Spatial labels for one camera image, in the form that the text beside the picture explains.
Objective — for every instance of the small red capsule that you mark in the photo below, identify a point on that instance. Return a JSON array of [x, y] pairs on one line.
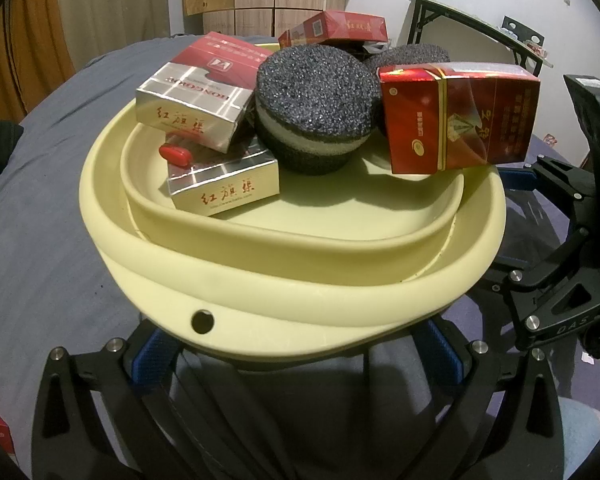
[[176, 155]]

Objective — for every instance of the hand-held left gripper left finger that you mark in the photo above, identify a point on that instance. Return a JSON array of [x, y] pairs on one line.
[[150, 360]]

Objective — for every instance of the yellow plastic basin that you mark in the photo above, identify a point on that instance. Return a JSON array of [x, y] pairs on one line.
[[280, 260]]

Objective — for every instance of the grey blanket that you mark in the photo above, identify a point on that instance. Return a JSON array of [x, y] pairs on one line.
[[40, 260]]

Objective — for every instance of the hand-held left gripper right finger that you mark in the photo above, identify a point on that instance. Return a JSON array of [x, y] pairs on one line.
[[445, 355]]

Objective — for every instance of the silver and red cigarette box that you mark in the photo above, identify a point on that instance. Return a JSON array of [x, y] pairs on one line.
[[230, 187], [195, 90]]

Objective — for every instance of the pink package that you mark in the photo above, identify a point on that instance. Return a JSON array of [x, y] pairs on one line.
[[551, 140]]

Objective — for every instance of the red patterned item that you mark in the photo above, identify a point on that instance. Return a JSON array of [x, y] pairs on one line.
[[537, 50]]

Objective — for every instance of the black round sponge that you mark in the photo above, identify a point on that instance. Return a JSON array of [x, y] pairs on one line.
[[410, 55], [315, 105]]

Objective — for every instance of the black chair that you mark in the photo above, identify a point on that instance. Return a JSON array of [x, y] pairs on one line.
[[522, 30]]

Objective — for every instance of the black-legged folding table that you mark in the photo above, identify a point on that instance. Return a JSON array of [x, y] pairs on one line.
[[460, 12]]

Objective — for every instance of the purple bedsheet with white triangles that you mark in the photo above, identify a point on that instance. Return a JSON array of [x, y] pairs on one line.
[[485, 320]]

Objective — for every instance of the red and white cigarette box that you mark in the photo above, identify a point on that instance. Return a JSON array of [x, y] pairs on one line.
[[340, 27]]

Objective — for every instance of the orange curtain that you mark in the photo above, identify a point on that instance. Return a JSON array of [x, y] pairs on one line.
[[15, 35]]

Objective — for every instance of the beige curtain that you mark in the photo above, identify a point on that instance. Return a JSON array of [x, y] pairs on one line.
[[120, 10]]

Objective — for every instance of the shiny red cigarette box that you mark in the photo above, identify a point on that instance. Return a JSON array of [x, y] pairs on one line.
[[460, 115]]

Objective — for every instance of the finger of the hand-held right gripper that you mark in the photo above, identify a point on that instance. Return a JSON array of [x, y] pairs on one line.
[[535, 305], [517, 180]]

